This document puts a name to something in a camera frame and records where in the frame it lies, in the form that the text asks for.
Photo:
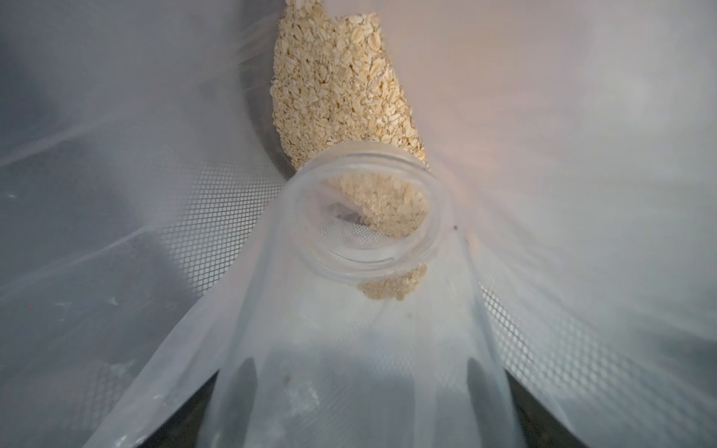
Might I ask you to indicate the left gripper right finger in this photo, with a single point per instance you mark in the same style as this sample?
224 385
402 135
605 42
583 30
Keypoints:
494 423

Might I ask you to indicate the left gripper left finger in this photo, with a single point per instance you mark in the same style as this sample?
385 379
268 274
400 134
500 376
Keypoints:
237 405

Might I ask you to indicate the oatmeal glass jar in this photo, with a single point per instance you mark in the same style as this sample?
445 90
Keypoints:
362 312

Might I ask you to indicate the clear plastic bin liner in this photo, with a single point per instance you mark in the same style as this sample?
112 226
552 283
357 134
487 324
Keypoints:
560 140

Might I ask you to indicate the grey trash bin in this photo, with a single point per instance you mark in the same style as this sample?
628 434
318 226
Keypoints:
224 224

